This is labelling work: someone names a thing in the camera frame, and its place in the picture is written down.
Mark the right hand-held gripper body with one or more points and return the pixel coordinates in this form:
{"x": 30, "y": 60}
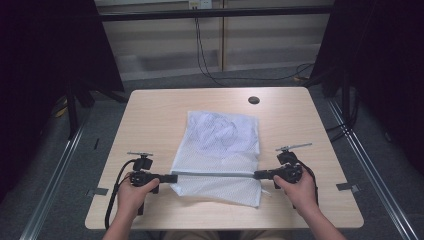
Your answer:
{"x": 289, "y": 170}

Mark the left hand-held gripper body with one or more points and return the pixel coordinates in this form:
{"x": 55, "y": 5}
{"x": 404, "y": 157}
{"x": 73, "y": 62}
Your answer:
{"x": 142, "y": 177}

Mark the white mesh laundry bag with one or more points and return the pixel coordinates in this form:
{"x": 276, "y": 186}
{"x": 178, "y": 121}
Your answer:
{"x": 216, "y": 156}

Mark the person's left hand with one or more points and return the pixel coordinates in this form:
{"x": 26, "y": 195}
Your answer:
{"x": 133, "y": 200}

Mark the person's right hand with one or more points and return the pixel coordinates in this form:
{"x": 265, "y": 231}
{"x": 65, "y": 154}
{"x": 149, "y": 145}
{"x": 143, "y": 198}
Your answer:
{"x": 296, "y": 195}

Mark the grey tape strip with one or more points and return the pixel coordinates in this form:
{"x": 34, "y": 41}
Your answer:
{"x": 346, "y": 187}
{"x": 97, "y": 191}

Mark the dark round table grommet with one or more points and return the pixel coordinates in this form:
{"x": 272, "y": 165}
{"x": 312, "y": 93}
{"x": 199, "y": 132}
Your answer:
{"x": 254, "y": 100}

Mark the black metal stand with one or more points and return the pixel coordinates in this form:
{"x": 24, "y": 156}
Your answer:
{"x": 72, "y": 110}
{"x": 346, "y": 100}

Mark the dark curtain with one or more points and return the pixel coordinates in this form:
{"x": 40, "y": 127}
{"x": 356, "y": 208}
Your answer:
{"x": 386, "y": 66}
{"x": 43, "y": 66}

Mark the black metal crossbar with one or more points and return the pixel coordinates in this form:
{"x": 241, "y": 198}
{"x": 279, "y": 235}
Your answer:
{"x": 213, "y": 14}

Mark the aluminium floor rail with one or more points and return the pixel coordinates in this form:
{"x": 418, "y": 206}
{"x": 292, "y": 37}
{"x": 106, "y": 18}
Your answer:
{"x": 376, "y": 186}
{"x": 53, "y": 186}

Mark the white wall socket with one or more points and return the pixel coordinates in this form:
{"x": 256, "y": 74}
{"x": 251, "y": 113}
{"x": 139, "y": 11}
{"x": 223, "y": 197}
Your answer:
{"x": 200, "y": 4}

